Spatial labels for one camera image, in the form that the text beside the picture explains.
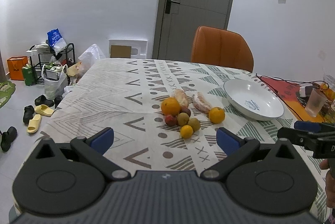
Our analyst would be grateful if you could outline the orange leather chair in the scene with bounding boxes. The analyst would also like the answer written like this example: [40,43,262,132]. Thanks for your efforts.
[191,26,254,72]

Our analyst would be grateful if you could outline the yellow slipper far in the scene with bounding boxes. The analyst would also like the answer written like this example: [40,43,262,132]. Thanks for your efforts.
[35,104,54,117]

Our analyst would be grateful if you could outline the white power adapter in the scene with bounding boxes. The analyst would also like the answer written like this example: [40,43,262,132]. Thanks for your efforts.
[299,85,314,98]

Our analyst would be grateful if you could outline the blue white bag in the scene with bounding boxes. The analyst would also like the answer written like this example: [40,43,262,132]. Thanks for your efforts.
[47,28,67,54]

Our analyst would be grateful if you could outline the white ceramic plate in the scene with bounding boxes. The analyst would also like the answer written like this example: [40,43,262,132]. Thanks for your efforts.
[224,79,285,121]

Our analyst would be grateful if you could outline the black slipper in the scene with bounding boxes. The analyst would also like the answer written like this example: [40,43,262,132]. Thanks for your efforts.
[34,95,54,107]
[23,105,35,125]

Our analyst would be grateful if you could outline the patterned tablecloth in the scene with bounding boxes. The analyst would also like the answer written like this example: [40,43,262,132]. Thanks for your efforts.
[11,57,332,224]

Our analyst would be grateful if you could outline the person's right hand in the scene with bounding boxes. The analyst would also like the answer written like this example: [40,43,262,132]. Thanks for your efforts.
[319,159,335,223]

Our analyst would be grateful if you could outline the white foam packaging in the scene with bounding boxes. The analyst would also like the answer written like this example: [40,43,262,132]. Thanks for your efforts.
[108,39,148,59]

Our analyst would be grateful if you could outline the orange paper bag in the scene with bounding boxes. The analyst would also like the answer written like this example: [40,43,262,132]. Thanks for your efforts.
[7,56,28,81]

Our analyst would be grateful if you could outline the red small fruit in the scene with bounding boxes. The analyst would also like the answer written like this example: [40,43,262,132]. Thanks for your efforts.
[165,115,178,127]

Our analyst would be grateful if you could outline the black shoe rack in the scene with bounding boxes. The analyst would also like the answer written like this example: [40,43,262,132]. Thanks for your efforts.
[26,42,76,84]

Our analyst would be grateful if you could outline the small orange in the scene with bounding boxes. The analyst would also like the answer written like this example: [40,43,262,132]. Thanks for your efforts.
[180,125,194,139]

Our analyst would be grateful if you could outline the frosted plastic cup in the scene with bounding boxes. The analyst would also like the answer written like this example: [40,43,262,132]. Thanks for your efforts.
[305,89,327,117]

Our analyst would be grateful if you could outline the large orange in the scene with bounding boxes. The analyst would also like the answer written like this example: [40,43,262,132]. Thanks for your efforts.
[161,97,180,116]

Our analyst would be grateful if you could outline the black shoe left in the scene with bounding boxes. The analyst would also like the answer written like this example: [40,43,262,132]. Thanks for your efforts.
[1,126,18,152]

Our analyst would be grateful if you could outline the yellow slipper near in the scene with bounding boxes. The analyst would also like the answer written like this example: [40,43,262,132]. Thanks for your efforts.
[27,114,41,134]

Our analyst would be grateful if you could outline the black door lock handle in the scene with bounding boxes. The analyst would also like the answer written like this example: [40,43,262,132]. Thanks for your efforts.
[165,0,180,14]

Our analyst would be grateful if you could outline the medium orange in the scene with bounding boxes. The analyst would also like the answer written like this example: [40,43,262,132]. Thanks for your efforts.
[208,107,225,124]

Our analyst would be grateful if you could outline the translucent plastic bag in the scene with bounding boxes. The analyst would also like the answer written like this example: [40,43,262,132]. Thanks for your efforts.
[78,44,105,70]

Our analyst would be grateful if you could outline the white plastic bag with items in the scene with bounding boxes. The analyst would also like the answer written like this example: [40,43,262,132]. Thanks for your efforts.
[41,65,68,100]

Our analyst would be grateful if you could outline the yellow slipper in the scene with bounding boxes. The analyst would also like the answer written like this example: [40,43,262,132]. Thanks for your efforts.
[35,104,54,117]
[27,114,41,134]

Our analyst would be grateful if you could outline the green floor mat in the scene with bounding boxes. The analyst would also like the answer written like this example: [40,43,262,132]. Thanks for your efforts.
[0,81,16,108]

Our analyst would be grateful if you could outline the red orange mat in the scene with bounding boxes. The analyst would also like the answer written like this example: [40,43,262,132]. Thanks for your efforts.
[256,74,330,122]

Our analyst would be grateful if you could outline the green-brown round fruit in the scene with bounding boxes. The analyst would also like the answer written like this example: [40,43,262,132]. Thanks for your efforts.
[177,112,190,126]

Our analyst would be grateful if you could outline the peeled pomelo segment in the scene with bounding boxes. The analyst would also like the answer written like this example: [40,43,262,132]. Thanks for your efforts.
[192,92,212,114]
[171,89,189,108]

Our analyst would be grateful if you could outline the black cable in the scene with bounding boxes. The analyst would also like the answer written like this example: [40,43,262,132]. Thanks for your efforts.
[255,72,331,109]

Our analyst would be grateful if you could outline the black slipper far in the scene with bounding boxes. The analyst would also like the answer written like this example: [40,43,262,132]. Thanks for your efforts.
[34,95,54,107]

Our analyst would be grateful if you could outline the dark red fruit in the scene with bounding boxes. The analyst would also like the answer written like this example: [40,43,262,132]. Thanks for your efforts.
[180,107,191,117]

